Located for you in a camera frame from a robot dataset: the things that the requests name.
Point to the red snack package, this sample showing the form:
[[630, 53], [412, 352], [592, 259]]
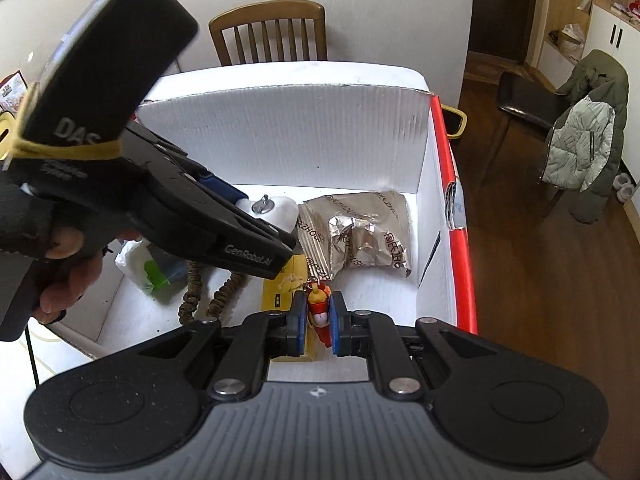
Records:
[[13, 88]]

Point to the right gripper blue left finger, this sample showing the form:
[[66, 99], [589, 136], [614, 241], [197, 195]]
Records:
[[252, 345]]

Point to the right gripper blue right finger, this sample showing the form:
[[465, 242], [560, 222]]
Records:
[[375, 337]]

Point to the brown wooden chair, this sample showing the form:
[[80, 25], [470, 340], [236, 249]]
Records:
[[270, 31]]

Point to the yellow small carton box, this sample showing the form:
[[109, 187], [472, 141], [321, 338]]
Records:
[[279, 294]]

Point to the person's left hand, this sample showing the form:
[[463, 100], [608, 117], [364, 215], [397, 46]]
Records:
[[65, 292]]

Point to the white wall cabinet unit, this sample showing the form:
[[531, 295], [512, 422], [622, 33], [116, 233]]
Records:
[[607, 28]]

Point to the orange red figurine keychain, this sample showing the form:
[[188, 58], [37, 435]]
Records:
[[318, 296]]

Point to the green jacket on chair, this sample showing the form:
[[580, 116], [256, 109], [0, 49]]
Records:
[[584, 146]]

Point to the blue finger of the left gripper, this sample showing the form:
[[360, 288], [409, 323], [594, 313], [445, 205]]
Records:
[[222, 188]]

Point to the yellow-rimmed trash bin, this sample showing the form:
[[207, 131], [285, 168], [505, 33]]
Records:
[[455, 121]]

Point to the black dining chair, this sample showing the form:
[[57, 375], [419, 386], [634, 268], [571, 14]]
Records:
[[526, 102]]

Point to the white round plush keychain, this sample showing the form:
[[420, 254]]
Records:
[[279, 211]]

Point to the silver foil snack bag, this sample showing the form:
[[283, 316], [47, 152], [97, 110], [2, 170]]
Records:
[[355, 230]]

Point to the red cardboard shoe box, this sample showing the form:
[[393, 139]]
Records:
[[358, 165]]

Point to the yellow tissue box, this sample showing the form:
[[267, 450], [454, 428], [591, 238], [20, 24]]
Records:
[[7, 126]]

